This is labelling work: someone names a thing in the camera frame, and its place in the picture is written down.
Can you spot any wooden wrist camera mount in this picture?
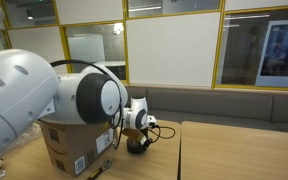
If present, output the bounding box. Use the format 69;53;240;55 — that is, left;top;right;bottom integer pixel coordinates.
122;128;146;142

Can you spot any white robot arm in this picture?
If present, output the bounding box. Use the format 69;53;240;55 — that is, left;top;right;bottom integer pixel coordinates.
0;49;157;153

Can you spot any framed wall poster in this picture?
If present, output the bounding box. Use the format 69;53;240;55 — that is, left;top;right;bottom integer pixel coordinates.
255;20;288;88

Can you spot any grey bench sofa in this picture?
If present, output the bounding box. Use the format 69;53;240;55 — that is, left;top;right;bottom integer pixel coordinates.
127;86;288;133

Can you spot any brown cardboard box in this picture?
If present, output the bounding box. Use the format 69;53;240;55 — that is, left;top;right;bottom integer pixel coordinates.
40;121;115;177

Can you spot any black masking tape roll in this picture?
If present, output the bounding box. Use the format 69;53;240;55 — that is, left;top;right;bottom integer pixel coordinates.
127;138;147;154

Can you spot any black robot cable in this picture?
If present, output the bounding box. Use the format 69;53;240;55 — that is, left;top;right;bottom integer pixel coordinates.
48;59;177;151

